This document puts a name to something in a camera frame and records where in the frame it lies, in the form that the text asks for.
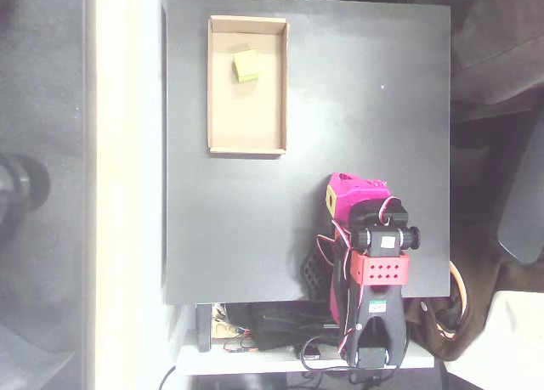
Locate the magenta gripper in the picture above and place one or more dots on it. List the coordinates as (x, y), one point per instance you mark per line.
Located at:
(356, 191)

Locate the small green cube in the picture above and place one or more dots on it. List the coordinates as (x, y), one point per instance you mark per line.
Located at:
(246, 63)

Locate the black red pink robot arm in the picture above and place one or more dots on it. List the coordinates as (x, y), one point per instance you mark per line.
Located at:
(384, 271)

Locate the black lattice robot base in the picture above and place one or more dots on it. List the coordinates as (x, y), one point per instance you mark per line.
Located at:
(312, 273)

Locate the cardboard box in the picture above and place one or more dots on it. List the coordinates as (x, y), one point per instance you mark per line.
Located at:
(246, 118)

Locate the black usb plug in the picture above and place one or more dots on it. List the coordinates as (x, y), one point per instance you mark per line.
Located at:
(310, 352)

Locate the small wooden controller board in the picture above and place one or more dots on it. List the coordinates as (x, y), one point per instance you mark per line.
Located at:
(223, 328)

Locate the dark office chair armrest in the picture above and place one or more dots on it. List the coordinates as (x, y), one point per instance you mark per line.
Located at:
(523, 220)

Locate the white shelf board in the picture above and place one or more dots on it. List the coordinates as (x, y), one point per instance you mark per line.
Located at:
(255, 362)

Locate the white cloth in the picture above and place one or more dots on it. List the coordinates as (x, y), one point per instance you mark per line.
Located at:
(518, 335)

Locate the dark round blurry object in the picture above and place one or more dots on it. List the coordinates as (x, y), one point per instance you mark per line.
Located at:
(23, 194)

